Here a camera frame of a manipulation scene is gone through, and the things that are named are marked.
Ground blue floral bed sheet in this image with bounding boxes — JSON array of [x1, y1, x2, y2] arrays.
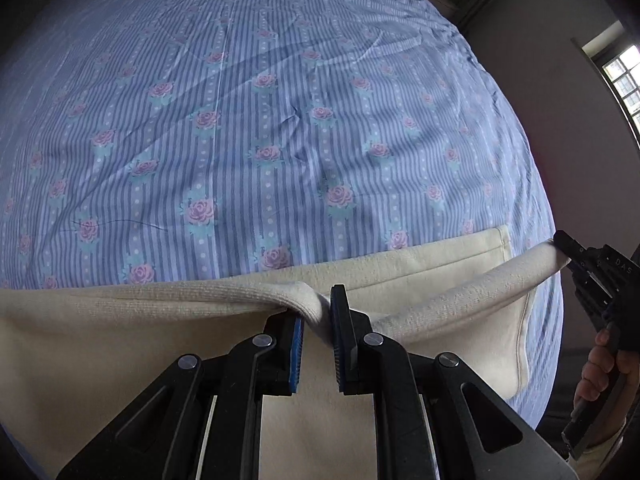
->
[[1, 0, 563, 426]]

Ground white right sleeve forearm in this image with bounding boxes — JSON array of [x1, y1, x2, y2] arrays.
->
[[567, 419, 627, 480]]

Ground cream sweatpants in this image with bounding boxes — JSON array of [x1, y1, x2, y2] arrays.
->
[[1, 228, 567, 479]]

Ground barred window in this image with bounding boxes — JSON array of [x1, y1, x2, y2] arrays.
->
[[582, 21, 640, 144]]

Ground right hand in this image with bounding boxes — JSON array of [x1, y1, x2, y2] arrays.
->
[[574, 328, 639, 442]]

